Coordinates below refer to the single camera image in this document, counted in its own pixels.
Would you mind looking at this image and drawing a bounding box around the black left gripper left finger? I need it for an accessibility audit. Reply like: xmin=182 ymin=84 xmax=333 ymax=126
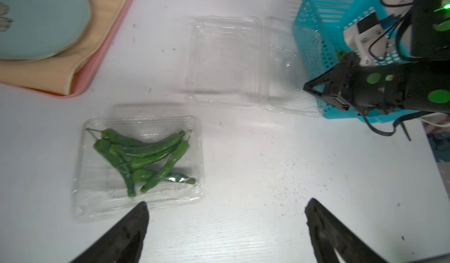
xmin=73 ymin=202 xmax=150 ymax=263

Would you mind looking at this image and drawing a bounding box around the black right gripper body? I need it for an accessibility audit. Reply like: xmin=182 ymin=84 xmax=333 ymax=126
xmin=323 ymin=52 xmax=404 ymax=115

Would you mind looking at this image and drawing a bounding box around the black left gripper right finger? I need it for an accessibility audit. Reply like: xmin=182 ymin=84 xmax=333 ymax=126
xmin=305 ymin=198 xmax=385 ymax=263

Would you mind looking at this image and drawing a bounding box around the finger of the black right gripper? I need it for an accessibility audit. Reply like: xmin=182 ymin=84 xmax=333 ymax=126
xmin=305 ymin=87 xmax=348 ymax=111
xmin=304 ymin=69 xmax=339 ymax=91

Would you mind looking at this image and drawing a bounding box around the clear clamshell container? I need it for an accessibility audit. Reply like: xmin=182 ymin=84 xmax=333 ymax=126
xmin=185 ymin=16 xmax=321 ymax=117
xmin=72 ymin=104 xmax=204 ymax=220

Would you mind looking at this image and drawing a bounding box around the green pepper bunch container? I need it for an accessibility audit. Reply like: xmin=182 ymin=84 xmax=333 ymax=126
xmin=86 ymin=128 xmax=196 ymax=198

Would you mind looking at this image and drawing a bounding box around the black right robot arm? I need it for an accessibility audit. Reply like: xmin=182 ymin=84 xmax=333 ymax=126
xmin=304 ymin=0 xmax=450 ymax=116

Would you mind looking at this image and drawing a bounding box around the teal plastic basket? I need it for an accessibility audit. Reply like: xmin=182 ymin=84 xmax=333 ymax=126
xmin=292 ymin=0 xmax=423 ymax=124

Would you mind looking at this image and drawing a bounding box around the pale green round plate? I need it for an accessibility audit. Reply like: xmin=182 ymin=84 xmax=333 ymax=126
xmin=1 ymin=0 xmax=91 ymax=61

